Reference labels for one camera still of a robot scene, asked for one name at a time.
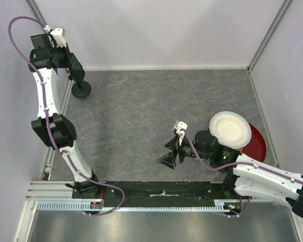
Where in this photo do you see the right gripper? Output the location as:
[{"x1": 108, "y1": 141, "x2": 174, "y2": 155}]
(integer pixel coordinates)
[{"x1": 157, "y1": 133, "x2": 212, "y2": 170}]

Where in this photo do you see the black phone stand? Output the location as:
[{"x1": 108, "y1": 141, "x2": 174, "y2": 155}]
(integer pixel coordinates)
[{"x1": 68, "y1": 76, "x2": 91, "y2": 99}]

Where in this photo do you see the black smartphone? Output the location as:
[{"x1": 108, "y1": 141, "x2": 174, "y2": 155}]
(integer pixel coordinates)
[{"x1": 69, "y1": 53, "x2": 85, "y2": 83}]

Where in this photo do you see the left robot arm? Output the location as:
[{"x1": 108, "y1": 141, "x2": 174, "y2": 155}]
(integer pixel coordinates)
[{"x1": 28, "y1": 34, "x2": 103, "y2": 199}]

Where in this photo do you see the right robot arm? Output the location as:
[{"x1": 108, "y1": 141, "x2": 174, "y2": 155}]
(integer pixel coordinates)
[{"x1": 157, "y1": 129, "x2": 303, "y2": 218}]

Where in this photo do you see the white paper plate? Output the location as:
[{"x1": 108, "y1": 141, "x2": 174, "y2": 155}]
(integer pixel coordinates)
[{"x1": 209, "y1": 111, "x2": 252, "y2": 149}]

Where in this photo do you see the red round tray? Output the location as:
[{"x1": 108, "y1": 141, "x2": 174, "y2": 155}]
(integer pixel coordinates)
[{"x1": 242, "y1": 123, "x2": 267, "y2": 163}]

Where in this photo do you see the left aluminium frame post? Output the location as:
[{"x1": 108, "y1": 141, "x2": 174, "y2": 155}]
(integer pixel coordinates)
[{"x1": 24, "y1": 0, "x2": 73, "y2": 74}]

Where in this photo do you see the aluminium frame post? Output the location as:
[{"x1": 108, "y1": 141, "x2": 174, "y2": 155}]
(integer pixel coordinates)
[
  {"x1": 247, "y1": 0, "x2": 293, "y2": 74},
  {"x1": 24, "y1": 0, "x2": 73, "y2": 74}
]

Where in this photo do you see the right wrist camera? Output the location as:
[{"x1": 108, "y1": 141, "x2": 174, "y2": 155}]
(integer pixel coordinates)
[{"x1": 173, "y1": 121, "x2": 188, "y2": 146}]

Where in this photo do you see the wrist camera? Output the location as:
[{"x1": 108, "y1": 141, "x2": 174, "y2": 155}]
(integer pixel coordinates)
[
  {"x1": 173, "y1": 121, "x2": 188, "y2": 146},
  {"x1": 43, "y1": 25, "x2": 67, "y2": 47}
]

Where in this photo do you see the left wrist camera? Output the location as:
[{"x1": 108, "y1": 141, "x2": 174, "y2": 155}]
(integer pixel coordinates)
[{"x1": 43, "y1": 25, "x2": 67, "y2": 47}]

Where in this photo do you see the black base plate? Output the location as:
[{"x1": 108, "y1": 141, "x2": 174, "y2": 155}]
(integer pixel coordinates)
[{"x1": 66, "y1": 181, "x2": 240, "y2": 207}]

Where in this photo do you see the slotted cable duct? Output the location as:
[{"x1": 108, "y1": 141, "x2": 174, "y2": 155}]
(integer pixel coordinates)
[{"x1": 36, "y1": 201, "x2": 240, "y2": 212}]

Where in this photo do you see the right aluminium frame post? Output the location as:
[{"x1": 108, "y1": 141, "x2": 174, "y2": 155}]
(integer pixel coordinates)
[{"x1": 247, "y1": 0, "x2": 293, "y2": 74}]

